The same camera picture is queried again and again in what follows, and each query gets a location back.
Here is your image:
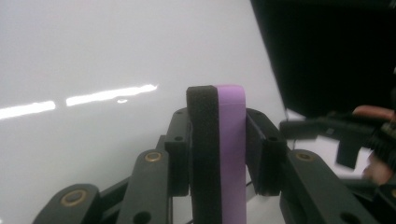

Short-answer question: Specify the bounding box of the purple and black whiteboard eraser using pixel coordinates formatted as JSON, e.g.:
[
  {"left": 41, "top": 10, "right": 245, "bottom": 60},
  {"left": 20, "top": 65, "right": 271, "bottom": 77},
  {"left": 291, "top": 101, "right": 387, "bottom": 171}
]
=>
[{"left": 185, "top": 84, "right": 248, "bottom": 224}]

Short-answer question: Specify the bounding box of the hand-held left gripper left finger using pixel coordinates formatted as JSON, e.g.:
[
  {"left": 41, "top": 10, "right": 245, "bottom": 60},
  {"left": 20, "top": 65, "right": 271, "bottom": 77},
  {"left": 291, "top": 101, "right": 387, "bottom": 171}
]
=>
[{"left": 163, "top": 106, "right": 192, "bottom": 198}]

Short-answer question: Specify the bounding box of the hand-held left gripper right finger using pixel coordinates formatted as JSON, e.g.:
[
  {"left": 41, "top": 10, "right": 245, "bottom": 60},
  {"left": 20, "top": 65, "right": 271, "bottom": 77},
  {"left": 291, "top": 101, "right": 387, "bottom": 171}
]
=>
[{"left": 245, "top": 107, "right": 288, "bottom": 197}]

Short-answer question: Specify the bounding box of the white whiteboard with black rim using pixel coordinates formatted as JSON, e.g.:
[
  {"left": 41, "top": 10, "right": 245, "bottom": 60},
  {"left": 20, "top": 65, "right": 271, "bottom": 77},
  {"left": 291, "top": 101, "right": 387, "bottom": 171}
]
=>
[{"left": 0, "top": 0, "right": 372, "bottom": 224}]

